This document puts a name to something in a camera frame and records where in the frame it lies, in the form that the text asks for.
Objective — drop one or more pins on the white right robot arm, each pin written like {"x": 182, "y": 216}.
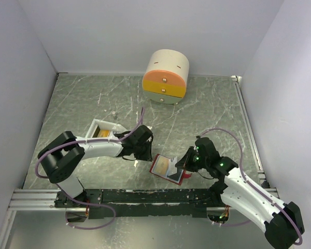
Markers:
{"x": 280, "y": 222}

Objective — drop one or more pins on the round three-drawer mini cabinet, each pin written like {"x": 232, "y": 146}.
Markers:
{"x": 166, "y": 77}

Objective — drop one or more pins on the silver VIP diamond card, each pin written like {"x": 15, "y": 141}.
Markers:
{"x": 172, "y": 169}

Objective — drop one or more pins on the white card tray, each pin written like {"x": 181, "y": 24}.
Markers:
{"x": 97, "y": 125}

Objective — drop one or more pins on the aluminium frame rail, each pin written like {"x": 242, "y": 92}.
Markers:
{"x": 33, "y": 200}
{"x": 261, "y": 173}

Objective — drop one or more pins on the red card holder wallet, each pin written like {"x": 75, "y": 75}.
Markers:
{"x": 184, "y": 175}

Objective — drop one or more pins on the aluminium front frame rail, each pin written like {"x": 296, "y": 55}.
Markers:
{"x": 33, "y": 200}

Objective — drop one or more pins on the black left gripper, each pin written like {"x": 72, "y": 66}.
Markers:
{"x": 147, "y": 155}

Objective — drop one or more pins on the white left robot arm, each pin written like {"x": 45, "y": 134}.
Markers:
{"x": 60, "y": 158}

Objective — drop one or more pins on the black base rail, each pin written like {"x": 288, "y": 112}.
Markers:
{"x": 197, "y": 203}

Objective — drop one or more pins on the yellow card in tray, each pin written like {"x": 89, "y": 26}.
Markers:
{"x": 103, "y": 133}

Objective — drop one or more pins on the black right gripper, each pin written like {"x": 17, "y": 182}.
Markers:
{"x": 185, "y": 162}

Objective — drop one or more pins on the black gold VIP card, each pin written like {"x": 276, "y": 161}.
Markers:
{"x": 175, "y": 177}

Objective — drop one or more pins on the gold striped credit card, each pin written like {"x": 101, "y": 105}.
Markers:
{"x": 160, "y": 166}

